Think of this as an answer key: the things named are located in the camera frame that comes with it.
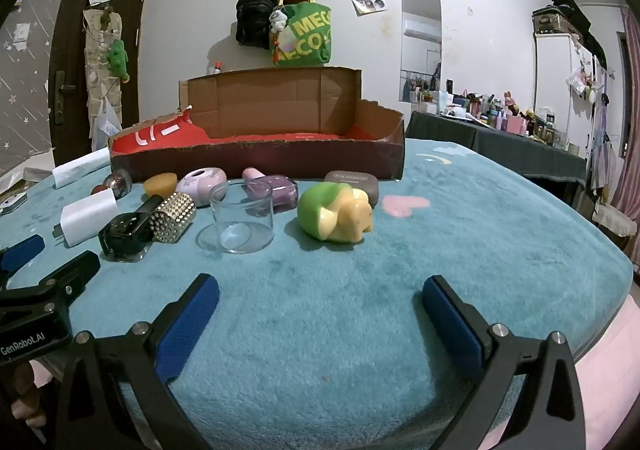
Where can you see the dark covered table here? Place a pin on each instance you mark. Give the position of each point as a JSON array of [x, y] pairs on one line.
[[500, 145]]

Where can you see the purple nail polish bottle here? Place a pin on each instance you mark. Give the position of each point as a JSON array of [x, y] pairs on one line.
[[272, 190]]

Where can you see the black glass bottle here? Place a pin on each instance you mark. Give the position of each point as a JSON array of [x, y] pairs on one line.
[[122, 232]]

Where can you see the white bottle with orange cap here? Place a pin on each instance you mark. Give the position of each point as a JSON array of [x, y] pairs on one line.
[[216, 68]]

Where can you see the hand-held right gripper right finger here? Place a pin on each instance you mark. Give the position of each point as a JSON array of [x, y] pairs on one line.
[[452, 325]]

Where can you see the cardboard box with red lining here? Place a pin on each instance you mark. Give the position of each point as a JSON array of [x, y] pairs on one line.
[[280, 100]]

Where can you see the row of cosmetic bottles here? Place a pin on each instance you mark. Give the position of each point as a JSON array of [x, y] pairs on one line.
[[500, 117]]

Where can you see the wall mirror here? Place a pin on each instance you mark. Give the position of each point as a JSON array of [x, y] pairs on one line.
[[421, 45]]

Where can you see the white light switch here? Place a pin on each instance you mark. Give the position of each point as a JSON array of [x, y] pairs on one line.
[[20, 32]]

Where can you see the dark brown door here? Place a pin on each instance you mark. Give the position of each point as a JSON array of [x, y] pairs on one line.
[[85, 30]]

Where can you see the white plastic bag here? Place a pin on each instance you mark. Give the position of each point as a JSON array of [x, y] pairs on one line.
[[105, 122]]

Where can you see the pink bed sheet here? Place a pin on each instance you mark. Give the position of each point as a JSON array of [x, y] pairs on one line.
[[605, 370]]

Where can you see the green tote bag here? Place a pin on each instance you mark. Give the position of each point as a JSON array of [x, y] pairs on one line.
[[305, 35]]

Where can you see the brown glitter perfume bottle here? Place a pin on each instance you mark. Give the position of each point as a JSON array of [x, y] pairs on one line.
[[117, 182]]

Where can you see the green plush toy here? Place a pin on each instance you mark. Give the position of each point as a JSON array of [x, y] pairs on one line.
[[117, 57]]

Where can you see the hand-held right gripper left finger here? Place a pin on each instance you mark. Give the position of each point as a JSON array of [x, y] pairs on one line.
[[187, 325]]

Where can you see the orange dome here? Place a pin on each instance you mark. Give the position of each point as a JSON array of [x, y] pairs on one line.
[[160, 184]]

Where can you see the white papers pile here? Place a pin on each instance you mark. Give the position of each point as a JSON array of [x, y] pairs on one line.
[[20, 180]]

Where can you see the black bag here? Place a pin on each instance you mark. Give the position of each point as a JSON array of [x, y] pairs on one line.
[[255, 20]]

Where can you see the brown earphone case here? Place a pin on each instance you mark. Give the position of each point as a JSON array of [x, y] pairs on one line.
[[352, 182]]

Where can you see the white plug charger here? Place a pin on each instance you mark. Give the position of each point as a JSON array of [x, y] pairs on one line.
[[82, 217]]

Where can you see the gold studded cylinder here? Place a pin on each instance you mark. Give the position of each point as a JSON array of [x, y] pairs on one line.
[[172, 217]]

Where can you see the white tissue pack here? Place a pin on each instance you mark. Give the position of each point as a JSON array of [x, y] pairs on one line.
[[80, 169]]

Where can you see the green and yellow toy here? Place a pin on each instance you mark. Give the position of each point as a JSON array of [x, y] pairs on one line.
[[325, 215]]

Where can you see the person's left hand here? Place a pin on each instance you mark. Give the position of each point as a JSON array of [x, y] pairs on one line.
[[22, 397]]

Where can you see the dark patterned bag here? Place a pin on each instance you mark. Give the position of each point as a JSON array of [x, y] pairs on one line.
[[560, 17]]

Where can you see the white cabinet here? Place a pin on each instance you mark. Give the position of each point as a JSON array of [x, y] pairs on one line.
[[560, 75]]

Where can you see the panda plush charm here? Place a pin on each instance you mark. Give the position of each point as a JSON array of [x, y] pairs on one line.
[[278, 20]]

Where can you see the lilac round case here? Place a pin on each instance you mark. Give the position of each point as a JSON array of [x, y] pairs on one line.
[[200, 185]]

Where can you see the white lace cloth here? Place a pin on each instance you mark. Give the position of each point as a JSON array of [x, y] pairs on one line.
[[612, 220]]

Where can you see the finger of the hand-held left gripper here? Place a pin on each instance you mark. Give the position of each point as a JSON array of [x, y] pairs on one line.
[[70, 275], [22, 250]]

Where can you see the clear plastic cup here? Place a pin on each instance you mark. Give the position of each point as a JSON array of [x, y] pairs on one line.
[[242, 220]]

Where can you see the beige hanging organizer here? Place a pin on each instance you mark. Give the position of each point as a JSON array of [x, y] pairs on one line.
[[100, 85]]

